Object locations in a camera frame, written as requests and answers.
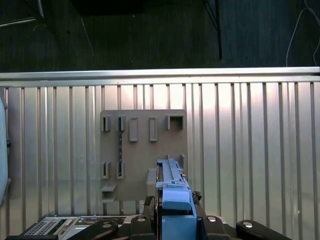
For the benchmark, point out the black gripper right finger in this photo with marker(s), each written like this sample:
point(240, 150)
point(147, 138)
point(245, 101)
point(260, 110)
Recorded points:
point(212, 230)

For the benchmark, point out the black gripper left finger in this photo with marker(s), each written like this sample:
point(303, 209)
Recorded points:
point(140, 230)

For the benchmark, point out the hard disk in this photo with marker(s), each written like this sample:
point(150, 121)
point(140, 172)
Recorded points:
point(175, 200)

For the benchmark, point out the grey parts rack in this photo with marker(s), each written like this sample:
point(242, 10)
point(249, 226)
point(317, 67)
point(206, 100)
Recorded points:
point(140, 155)

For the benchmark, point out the black PC case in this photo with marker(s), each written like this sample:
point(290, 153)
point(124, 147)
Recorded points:
point(50, 227)

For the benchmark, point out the pale blue teach pendant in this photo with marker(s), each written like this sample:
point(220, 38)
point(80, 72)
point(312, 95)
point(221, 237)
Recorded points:
point(3, 150)

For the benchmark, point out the black floor stand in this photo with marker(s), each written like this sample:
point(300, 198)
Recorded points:
point(219, 42)

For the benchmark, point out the grey metal floor bar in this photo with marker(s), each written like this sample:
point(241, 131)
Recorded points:
point(17, 22)

